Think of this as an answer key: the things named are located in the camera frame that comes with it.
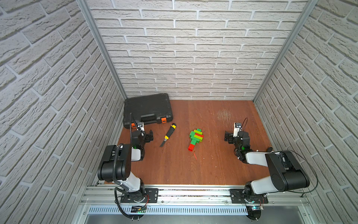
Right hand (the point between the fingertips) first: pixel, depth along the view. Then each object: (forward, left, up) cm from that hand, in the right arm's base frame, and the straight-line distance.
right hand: (234, 131), depth 94 cm
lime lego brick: (-2, +24, -4) cm, 24 cm away
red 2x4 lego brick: (0, +25, -2) cm, 25 cm away
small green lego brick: (+4, +24, -3) cm, 25 cm away
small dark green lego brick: (-4, +29, -3) cm, 29 cm away
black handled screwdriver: (-12, -22, -5) cm, 25 cm away
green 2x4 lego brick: (0, +30, -2) cm, 30 cm away
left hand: (+6, +62, +1) cm, 63 cm away
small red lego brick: (-8, +31, -4) cm, 32 cm away
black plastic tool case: (+24, +56, +2) cm, 61 cm away
